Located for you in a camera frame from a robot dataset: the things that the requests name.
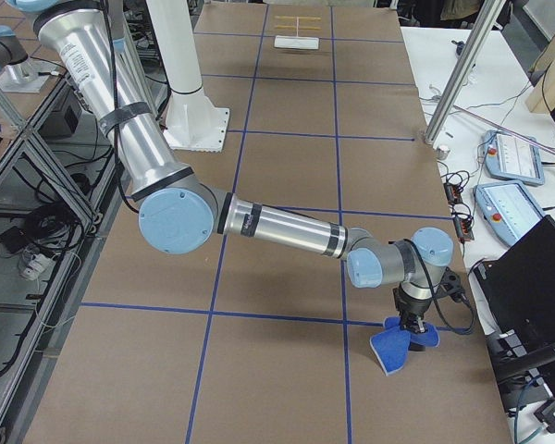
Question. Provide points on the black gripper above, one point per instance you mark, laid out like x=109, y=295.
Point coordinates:
x=411, y=309

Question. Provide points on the blue microfiber towel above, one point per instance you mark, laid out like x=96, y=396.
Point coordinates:
x=392, y=346

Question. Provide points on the white wooden towel rack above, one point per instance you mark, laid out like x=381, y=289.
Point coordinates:
x=297, y=41

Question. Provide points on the black monitor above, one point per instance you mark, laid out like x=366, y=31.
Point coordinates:
x=520, y=286

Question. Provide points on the lower teach pendant tablet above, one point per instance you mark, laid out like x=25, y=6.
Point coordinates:
x=509, y=208

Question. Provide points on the teach pendant tablet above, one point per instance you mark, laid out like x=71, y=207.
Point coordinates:
x=509, y=208
x=507, y=157

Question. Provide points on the upper teach pendant tablet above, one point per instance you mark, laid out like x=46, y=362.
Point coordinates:
x=507, y=157

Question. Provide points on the green tipped grabber stick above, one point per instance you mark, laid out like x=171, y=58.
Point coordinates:
x=513, y=133

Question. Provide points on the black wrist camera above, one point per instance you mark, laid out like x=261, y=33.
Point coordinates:
x=451, y=286

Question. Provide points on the white pedestal column base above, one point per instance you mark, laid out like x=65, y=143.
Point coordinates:
x=192, y=121

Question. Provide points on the aluminium frame post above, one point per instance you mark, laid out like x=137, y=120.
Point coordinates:
x=483, y=25

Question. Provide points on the aluminium frame side table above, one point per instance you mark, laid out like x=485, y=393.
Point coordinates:
x=57, y=198

